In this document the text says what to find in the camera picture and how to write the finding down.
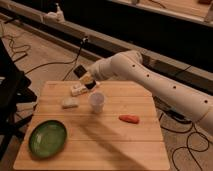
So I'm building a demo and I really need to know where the white object on rail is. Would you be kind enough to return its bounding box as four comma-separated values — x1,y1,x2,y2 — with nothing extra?
45,3,65,22

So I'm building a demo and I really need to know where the black cable right floor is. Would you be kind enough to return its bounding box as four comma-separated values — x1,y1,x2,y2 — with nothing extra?
156,106,213,171

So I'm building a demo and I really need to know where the pale sponge block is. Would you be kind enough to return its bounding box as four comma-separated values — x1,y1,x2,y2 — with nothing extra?
61,97,79,109

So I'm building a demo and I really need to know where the orange carrot toy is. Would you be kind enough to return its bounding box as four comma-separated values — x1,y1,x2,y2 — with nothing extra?
119,115,140,124

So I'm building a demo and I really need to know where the black chair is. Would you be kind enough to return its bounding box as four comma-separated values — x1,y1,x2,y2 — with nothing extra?
0,38,37,161

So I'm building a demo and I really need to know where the green bowl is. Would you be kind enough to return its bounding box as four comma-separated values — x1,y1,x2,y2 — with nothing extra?
28,120,67,159

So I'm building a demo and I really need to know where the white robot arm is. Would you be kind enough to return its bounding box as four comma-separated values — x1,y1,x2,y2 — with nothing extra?
80,50,213,136

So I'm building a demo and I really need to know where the black floor cable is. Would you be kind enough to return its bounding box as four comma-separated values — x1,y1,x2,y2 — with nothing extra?
3,33,90,82

